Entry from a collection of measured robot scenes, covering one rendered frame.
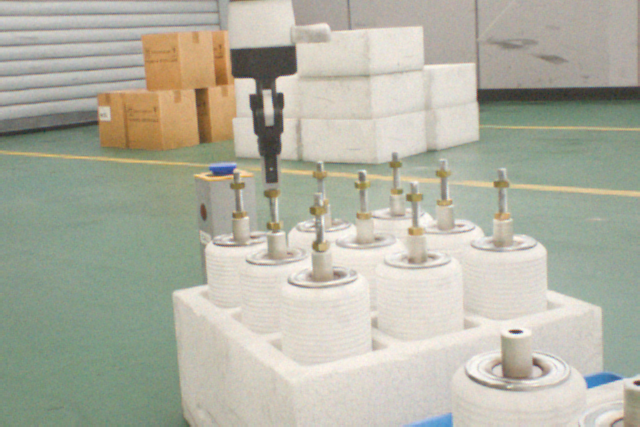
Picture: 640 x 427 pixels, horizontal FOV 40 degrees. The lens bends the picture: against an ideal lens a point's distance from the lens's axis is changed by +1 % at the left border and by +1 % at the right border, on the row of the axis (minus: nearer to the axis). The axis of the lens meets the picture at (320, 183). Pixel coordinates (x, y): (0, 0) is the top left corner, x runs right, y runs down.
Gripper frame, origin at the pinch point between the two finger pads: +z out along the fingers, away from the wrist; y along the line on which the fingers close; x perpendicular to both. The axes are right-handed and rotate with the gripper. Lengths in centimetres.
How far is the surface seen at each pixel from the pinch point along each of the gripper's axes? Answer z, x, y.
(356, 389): 19.8, 6.5, 18.4
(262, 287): 12.6, -1.9, 4.3
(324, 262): 8.3, 4.6, 12.0
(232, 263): 12.3, -5.3, -6.6
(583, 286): 35, 61, -59
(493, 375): 10.0, 13.6, 41.8
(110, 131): 28, -74, -394
